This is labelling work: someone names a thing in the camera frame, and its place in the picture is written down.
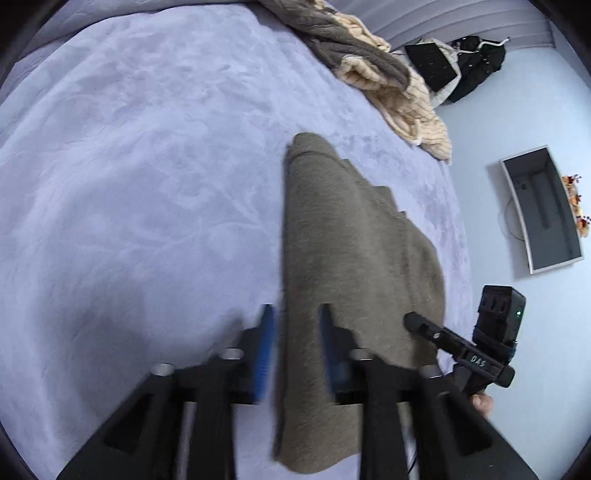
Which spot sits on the olive brown knit sweater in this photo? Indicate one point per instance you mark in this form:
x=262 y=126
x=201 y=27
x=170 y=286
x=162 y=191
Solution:
x=346 y=244

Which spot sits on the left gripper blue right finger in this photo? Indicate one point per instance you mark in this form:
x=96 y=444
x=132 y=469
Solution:
x=453 y=440

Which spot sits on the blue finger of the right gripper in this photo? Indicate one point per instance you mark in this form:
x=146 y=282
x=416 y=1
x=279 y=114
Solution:
x=422 y=327

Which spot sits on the black hanging jacket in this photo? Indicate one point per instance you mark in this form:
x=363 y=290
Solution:
x=478 y=59

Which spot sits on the orange flower decoration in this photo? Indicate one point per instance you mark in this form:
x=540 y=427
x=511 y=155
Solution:
x=570 y=183

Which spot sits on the grey pleated curtain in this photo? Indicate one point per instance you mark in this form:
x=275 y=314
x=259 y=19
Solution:
x=406 y=21

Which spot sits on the person right hand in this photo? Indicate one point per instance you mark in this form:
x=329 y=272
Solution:
x=483 y=402

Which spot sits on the dark brown knit garment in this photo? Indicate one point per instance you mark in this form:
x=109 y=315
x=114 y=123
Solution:
x=331 y=42

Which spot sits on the wall mounted monitor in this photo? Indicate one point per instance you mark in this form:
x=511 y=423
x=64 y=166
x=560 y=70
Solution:
x=542 y=204

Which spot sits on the cream striped knit garment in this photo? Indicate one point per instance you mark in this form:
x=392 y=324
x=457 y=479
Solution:
x=406 y=106

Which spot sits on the black sparkly garment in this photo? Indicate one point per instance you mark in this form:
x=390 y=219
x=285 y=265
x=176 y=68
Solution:
x=432 y=64

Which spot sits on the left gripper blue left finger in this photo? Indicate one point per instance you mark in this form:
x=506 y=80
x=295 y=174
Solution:
x=179 y=421

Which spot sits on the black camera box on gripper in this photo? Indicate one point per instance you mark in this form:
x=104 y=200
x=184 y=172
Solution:
x=500 y=314

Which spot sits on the lavender plush bed blanket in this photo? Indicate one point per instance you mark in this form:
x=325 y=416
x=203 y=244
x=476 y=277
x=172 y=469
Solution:
x=141 y=199

